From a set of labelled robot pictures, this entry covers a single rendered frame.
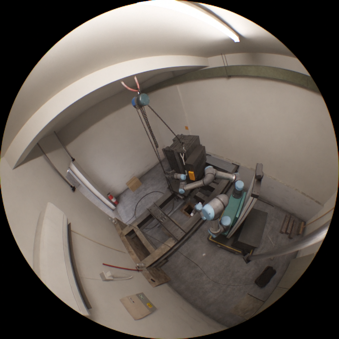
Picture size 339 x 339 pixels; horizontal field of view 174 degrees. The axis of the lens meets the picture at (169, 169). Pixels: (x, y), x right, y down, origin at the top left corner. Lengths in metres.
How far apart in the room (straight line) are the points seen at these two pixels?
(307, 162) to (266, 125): 1.02
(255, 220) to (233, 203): 0.51
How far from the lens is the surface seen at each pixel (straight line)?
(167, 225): 2.01
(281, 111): 2.01
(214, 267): 2.48
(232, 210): 1.52
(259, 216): 1.89
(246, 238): 1.73
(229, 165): 2.67
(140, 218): 2.31
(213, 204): 0.82
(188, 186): 1.39
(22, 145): 1.24
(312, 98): 2.06
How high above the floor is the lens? 2.47
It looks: 40 degrees down
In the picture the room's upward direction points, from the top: 23 degrees counter-clockwise
